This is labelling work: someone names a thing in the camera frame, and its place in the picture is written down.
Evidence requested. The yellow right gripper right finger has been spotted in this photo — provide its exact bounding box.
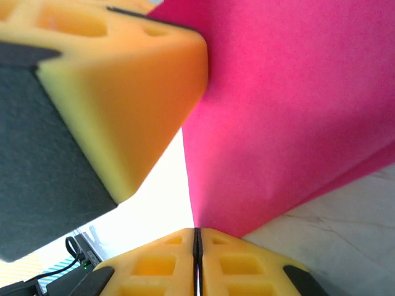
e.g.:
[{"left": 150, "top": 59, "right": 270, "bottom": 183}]
[{"left": 199, "top": 228, "right": 328, "bottom": 296}]

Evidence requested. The thin black base cable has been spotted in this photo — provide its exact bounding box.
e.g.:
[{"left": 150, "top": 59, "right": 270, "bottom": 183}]
[{"left": 38, "top": 236, "right": 89, "bottom": 280}]

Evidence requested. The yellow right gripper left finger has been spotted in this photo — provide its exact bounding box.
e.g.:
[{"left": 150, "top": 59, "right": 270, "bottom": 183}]
[{"left": 78, "top": 228, "right": 198, "bottom": 296}]

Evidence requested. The pink paper sheet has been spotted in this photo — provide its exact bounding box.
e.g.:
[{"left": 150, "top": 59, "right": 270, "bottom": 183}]
[{"left": 148, "top": 0, "right": 395, "bottom": 239}]

